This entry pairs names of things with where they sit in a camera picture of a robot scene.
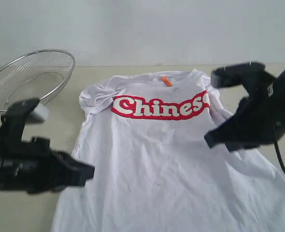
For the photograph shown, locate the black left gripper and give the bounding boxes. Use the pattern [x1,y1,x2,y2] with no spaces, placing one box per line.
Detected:
[0,137,95,193]

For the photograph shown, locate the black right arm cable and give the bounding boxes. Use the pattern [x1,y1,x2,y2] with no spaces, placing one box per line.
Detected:
[272,137,285,183]

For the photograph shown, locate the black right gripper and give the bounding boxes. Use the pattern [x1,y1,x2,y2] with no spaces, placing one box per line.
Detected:
[204,91,285,152]

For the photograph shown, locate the metal wire mesh basket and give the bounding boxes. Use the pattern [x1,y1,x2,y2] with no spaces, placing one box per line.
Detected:
[0,49,75,115]

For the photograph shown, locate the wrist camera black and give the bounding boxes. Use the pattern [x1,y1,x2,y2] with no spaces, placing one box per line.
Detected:
[211,61,276,96]
[0,98,49,143]

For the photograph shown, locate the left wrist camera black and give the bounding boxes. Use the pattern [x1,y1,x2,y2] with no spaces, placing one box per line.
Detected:
[0,98,49,143]

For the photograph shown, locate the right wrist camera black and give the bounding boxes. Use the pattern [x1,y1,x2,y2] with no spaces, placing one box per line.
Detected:
[211,61,276,96]

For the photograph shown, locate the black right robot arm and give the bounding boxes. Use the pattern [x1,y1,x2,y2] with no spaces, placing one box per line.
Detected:
[204,62,285,151]

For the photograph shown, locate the white t-shirt red lettering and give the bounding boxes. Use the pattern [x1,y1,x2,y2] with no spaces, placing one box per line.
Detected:
[51,70,285,232]

